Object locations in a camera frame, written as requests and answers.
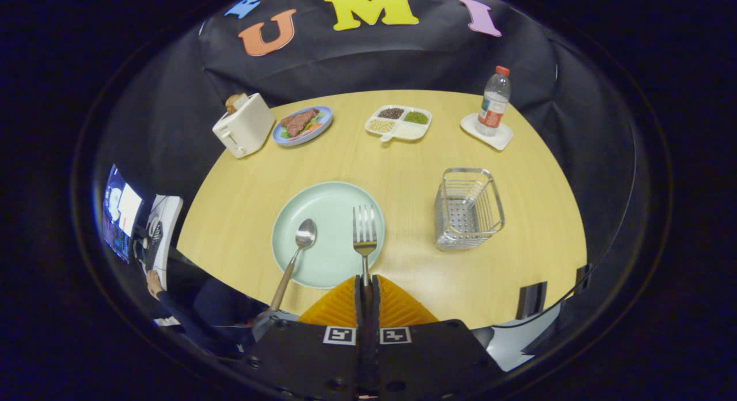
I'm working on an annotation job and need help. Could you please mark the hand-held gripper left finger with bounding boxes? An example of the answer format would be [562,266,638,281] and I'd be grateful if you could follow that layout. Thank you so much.
[239,274,369,399]

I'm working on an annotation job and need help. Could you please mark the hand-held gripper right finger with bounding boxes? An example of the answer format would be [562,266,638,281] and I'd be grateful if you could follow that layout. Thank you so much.
[368,274,504,399]

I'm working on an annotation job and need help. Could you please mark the metal fork with wooden handle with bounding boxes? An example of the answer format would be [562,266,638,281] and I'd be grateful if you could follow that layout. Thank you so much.
[352,204,379,289]

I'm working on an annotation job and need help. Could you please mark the metal spoon with wooden handle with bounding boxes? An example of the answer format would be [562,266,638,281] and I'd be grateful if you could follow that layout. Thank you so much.
[268,218,317,312]

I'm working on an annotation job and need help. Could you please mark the pale green plate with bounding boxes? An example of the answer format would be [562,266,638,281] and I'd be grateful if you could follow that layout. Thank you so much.
[271,181,386,290]

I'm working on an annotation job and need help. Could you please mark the black chair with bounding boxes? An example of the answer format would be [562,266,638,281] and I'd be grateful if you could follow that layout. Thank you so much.
[515,281,548,320]

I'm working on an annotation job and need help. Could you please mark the white divided tray with beans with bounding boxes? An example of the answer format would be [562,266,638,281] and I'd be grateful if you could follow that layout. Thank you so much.
[364,104,433,142]

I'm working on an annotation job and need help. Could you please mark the blue plate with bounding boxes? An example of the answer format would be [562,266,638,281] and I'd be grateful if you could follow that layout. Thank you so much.
[272,105,333,146]

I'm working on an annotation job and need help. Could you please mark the white side desk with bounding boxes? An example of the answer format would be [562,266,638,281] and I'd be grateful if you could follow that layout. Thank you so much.
[138,195,184,290]

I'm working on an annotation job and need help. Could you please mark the brown steak with vegetables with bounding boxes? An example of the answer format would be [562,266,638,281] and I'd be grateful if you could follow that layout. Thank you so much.
[280,108,320,138]

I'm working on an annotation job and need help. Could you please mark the black keyboard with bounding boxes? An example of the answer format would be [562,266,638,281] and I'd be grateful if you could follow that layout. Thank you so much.
[147,217,165,255]

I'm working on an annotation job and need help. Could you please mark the white square coaster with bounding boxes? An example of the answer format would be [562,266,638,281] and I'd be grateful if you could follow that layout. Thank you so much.
[460,113,514,152]

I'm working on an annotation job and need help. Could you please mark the white toaster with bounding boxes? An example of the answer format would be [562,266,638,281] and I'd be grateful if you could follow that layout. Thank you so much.
[212,93,276,159]

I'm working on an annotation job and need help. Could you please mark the clear bottle with red cap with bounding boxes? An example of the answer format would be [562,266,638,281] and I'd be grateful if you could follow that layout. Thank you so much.
[474,66,512,137]

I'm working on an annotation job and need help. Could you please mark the computer monitor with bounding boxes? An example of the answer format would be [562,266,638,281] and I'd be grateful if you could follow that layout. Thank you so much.
[101,165,143,264]

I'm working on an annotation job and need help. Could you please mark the metal wire basket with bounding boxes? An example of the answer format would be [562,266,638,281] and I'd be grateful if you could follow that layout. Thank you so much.
[434,168,506,252]

